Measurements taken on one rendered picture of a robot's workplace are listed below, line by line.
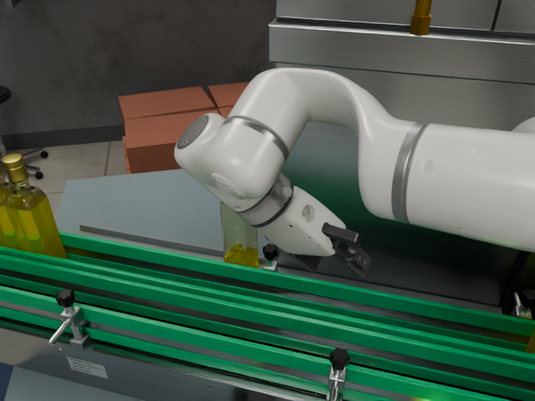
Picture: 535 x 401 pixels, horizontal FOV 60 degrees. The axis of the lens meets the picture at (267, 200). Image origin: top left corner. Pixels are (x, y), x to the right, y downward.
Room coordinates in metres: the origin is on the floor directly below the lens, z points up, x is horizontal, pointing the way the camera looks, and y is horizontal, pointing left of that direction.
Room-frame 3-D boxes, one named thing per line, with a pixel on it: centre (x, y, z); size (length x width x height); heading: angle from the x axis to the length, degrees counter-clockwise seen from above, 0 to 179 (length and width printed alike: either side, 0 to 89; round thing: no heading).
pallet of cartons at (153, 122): (2.68, 0.31, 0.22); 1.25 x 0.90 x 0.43; 102
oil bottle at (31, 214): (0.74, 0.46, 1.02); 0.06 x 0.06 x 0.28; 75
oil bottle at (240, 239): (0.74, 0.06, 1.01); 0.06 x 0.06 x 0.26; 61
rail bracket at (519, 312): (0.57, -0.44, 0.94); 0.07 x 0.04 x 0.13; 165
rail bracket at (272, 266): (0.69, -0.01, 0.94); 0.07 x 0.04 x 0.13; 165
